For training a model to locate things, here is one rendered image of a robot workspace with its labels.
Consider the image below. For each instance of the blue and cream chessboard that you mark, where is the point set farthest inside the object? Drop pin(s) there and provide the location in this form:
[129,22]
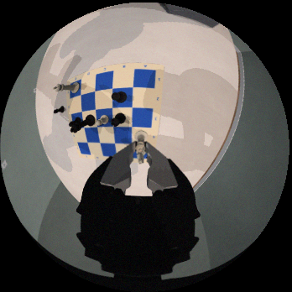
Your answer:
[143,85]

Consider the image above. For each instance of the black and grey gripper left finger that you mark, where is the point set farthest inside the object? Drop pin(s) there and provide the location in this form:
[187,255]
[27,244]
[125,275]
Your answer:
[114,172]

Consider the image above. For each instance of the white queen chess piece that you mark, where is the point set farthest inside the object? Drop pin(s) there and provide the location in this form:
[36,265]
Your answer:
[141,136]

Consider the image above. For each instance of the white chess king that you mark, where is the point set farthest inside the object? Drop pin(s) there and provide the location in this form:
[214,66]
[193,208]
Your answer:
[74,88]

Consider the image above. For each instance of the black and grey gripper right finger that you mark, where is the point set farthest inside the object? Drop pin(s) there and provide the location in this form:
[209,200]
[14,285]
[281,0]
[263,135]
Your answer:
[164,174]

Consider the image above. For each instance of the white pawn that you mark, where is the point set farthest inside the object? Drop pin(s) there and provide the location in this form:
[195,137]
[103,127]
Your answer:
[103,120]

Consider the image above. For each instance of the white knight chess piece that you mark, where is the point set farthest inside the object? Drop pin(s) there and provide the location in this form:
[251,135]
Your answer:
[140,157]

